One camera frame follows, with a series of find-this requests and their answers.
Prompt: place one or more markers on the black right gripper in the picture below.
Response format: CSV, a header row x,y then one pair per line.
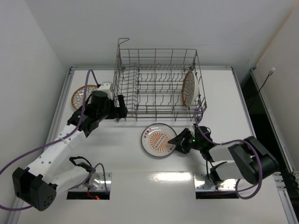
x,y
185,141

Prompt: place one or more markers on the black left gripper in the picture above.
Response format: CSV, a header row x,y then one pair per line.
x,y
118,109

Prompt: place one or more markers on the orange sunburst plate dark rim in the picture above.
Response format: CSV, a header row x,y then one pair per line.
x,y
154,140

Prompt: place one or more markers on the floral plate brown rim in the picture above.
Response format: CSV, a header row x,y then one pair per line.
x,y
77,97
190,89

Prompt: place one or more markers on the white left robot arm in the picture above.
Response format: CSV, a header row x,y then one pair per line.
x,y
37,184

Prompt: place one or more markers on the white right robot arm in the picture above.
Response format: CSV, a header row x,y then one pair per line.
x,y
236,160

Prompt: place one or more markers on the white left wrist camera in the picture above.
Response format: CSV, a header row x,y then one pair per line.
x,y
107,88

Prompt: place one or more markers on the grey wire dish rack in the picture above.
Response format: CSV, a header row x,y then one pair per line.
x,y
151,79

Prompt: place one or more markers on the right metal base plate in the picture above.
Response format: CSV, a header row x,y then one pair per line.
x,y
202,184

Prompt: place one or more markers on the metal base plate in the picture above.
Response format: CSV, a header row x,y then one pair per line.
x,y
202,184
98,182

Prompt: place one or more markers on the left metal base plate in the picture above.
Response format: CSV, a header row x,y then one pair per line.
x,y
98,182

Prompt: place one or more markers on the black wall cable white plug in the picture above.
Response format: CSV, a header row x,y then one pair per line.
x,y
271,71

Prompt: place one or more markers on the aluminium frame rail right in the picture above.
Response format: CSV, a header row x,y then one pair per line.
x,y
268,133

